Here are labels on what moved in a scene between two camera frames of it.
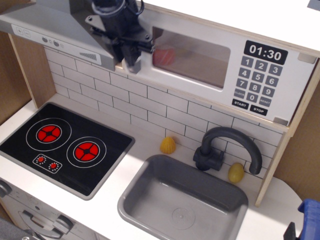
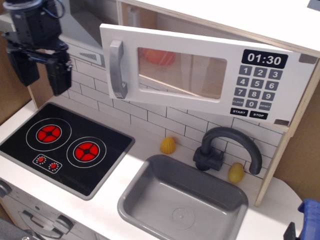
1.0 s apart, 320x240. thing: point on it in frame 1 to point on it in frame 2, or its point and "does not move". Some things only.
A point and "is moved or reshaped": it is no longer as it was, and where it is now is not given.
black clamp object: x=290 y=234 does not move
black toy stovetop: x=64 y=151 does not move
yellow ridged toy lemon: x=168 y=145 does not move
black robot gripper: x=119 y=31 to x=36 y=38
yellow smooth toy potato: x=236 y=172 does not move
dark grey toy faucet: x=207 y=158 does not move
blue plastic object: x=311 y=208 does not move
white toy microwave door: x=223 y=66 is moved or reshaped
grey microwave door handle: x=136 y=67 to x=119 y=87
